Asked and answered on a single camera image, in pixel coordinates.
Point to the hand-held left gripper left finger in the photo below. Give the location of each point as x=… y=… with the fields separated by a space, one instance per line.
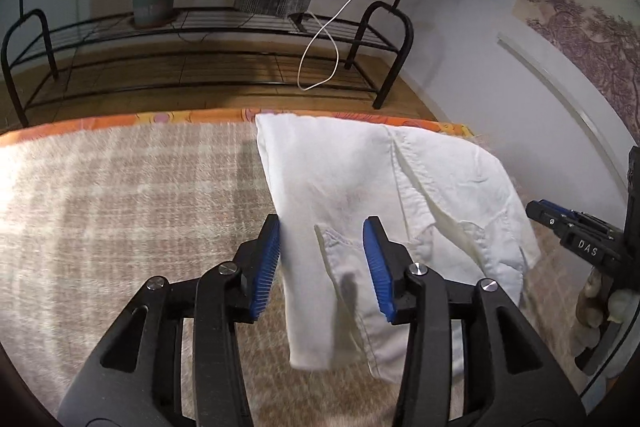
x=265 y=267

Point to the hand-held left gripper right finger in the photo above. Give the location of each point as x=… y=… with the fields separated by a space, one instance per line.
x=376 y=267

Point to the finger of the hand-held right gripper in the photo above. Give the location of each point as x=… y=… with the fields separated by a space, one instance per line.
x=590 y=248
x=555 y=214

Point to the white button shirt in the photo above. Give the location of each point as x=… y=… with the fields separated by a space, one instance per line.
x=350 y=177

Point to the person's right hand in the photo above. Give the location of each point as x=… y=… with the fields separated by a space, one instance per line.
x=592 y=302

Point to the beige plaid blanket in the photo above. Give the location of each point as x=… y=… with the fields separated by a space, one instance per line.
x=125 y=207

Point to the black metal rack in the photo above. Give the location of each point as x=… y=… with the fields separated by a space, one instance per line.
x=385 y=57

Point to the orange patterned bed sheet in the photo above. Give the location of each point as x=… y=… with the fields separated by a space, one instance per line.
x=100 y=124

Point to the potted plant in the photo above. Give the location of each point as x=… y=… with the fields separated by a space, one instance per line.
x=152 y=4

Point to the landscape painting wall poster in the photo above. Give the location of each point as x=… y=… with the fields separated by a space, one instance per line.
x=590 y=7

